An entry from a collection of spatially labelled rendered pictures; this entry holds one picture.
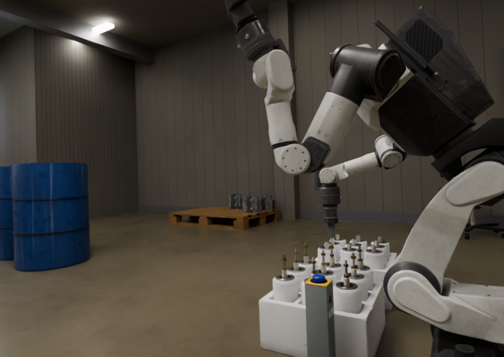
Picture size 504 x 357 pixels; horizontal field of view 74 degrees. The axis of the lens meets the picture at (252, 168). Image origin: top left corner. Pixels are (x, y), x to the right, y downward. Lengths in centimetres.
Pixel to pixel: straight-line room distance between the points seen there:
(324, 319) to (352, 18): 428
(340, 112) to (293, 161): 16
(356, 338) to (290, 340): 24
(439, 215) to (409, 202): 346
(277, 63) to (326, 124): 20
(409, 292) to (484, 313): 18
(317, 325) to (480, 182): 60
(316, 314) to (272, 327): 28
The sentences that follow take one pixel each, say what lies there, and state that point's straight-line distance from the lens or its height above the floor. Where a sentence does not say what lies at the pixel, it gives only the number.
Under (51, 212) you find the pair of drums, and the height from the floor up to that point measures 42.
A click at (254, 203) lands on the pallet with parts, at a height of 28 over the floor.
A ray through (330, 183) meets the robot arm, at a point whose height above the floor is 60.
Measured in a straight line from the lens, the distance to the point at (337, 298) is 126.
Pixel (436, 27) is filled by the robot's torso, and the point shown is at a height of 100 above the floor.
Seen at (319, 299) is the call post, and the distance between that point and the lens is 110.
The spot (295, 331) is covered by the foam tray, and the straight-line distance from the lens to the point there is 132.
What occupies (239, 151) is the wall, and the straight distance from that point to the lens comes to 531.
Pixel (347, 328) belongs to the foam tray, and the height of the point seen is 14.
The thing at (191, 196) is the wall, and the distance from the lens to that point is 595.
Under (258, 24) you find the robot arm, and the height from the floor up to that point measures 104.
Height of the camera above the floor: 66
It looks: 1 degrees up
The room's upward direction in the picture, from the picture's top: 2 degrees counter-clockwise
